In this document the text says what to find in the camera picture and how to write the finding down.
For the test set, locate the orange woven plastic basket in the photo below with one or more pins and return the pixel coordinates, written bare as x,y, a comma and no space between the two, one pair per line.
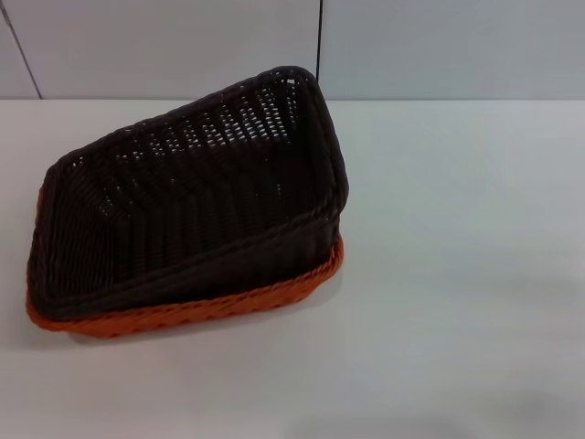
205,315

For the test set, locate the dark brown woven plastic basket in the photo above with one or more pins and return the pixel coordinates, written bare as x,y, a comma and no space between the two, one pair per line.
183,206

